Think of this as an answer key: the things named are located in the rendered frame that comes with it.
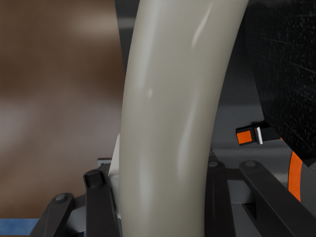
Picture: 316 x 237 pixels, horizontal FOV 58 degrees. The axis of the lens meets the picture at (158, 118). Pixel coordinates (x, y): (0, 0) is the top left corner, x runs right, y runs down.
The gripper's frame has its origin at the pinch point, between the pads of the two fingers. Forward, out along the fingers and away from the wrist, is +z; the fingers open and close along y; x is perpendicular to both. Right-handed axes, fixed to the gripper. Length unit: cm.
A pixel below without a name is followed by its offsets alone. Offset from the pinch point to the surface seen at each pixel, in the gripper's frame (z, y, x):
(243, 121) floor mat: 85, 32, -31
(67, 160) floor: 94, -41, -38
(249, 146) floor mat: 85, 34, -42
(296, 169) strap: 83, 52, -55
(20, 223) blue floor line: 97, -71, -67
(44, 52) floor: 93, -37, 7
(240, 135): 84, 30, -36
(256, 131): 81, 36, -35
